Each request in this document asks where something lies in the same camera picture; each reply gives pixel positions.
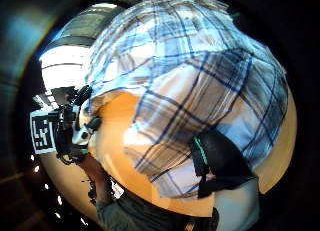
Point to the blue white plaid shirt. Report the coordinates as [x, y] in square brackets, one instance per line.
[186, 74]

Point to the white marker cube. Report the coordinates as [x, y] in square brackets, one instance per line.
[42, 131]

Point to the the person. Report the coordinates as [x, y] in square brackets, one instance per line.
[140, 214]

